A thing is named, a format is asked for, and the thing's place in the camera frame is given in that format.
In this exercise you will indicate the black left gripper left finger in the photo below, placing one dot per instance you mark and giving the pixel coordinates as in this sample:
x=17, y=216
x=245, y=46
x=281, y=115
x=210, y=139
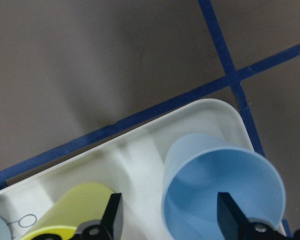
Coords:
x=110, y=226

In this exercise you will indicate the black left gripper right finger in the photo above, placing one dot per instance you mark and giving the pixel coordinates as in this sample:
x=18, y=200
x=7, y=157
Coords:
x=234, y=225

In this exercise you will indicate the yellow plastic cup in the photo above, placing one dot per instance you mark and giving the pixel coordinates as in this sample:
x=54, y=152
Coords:
x=83, y=203

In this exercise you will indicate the white plastic tray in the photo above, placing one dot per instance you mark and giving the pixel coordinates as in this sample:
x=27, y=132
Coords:
x=132, y=164

